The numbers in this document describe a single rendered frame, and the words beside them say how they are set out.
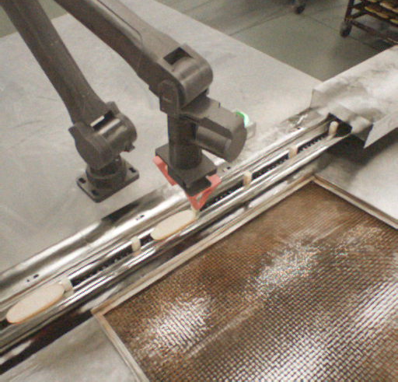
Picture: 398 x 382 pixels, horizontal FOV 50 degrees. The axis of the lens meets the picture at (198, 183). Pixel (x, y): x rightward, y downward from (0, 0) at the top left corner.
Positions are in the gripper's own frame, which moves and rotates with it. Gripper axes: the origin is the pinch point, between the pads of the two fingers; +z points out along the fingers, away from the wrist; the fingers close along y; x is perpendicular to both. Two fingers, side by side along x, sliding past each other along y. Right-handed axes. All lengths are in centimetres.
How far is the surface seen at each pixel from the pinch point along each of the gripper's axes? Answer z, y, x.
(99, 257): 7.0, 1.9, 18.4
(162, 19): 11, 79, -47
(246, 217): 2.6, -9.6, -6.8
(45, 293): 6.0, 0.2, 29.4
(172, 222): 5.9, -0.2, 3.4
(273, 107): 9.9, 18.2, -42.1
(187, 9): 94, 226, -165
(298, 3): 83, 166, -226
